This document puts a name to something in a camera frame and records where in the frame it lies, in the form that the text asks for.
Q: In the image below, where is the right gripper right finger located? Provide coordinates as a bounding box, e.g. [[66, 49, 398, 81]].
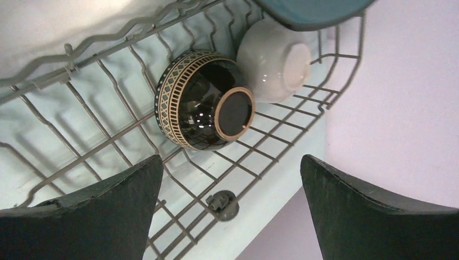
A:
[[300, 154, 458, 259]]

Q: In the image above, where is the white scalloped plate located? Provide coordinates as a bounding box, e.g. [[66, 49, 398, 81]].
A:
[[1, 0, 169, 79]]

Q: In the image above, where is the teal square plate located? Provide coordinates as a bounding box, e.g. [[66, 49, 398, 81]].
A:
[[254, 0, 375, 31]]

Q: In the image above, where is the pink white bowl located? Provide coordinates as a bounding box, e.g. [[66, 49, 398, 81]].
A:
[[236, 18, 312, 103]]

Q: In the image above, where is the grey wire dish rack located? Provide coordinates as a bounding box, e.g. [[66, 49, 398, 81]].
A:
[[1, 1, 362, 259]]

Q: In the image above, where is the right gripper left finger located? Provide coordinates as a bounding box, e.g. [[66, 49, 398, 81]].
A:
[[1, 155, 163, 259]]

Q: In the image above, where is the brown rimmed tan bowl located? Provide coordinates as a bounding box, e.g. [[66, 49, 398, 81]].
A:
[[154, 49, 255, 151]]

